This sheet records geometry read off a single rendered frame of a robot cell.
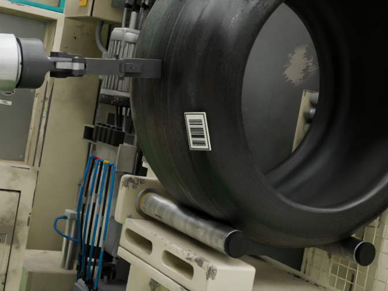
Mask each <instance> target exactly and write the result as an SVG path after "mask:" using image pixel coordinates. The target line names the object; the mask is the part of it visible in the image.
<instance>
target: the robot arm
mask: <svg viewBox="0 0 388 291"><path fill-rule="evenodd" d="M45 51H46V49H45V46H44V44H43V42H42V41H41V40H40V39H33V38H16V37H15V36H14V35H13V34H12V33H11V34H8V33H7V34H4V33H1V32H0V93H10V92H12V91H13V90H14V89H15V88H26V89H38V88H40V87H41V86H42V85H43V83H44V80H45V78H44V77H45V75H46V73H47V72H50V77H55V78H58V79H60V78H67V77H83V76H84V74H90V75H113V76H118V77H119V80H124V77H142V78H161V70H162V60H160V59H138V58H119V57H118V55H113V59H108V58H105V59H99V58H85V57H84V56H83V55H80V54H68V53H66V52H61V51H58V52H55V51H51V52H50V56H48V57H47V55H46V53H45Z"/></svg>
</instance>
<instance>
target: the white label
mask: <svg viewBox="0 0 388 291"><path fill-rule="evenodd" d="M184 114H185V121H186V128H187V132H188V139H189V146H190V150H211V146H210V138H209V134H208V127H207V120H206V113H184Z"/></svg>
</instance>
